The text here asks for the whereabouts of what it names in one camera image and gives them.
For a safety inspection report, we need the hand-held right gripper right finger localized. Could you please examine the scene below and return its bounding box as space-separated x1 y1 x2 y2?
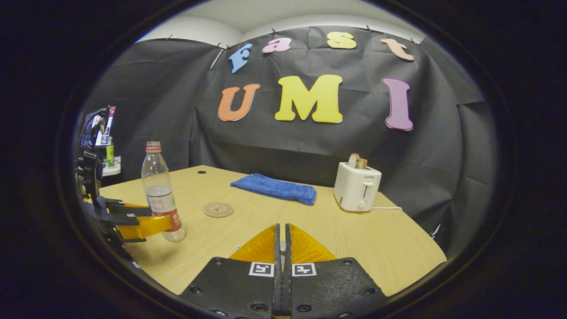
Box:
285 223 391 318

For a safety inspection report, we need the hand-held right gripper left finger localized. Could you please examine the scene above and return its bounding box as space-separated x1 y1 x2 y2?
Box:
181 223 282 318

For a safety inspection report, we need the clear plastic water bottle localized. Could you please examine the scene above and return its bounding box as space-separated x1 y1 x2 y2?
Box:
141 141 187 242

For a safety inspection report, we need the round cork coaster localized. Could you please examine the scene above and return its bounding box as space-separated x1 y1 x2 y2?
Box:
203 202 234 218

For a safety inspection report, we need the white side table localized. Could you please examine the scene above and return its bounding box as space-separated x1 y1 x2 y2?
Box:
101 159 122 177

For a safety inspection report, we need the computer monitor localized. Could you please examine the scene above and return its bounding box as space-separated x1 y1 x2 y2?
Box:
82 105 117 148

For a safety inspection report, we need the white toaster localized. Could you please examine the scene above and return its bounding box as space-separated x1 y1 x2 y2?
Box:
334 162 382 213

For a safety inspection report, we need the blue towel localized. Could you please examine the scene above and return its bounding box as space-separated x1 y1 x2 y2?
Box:
230 173 318 206

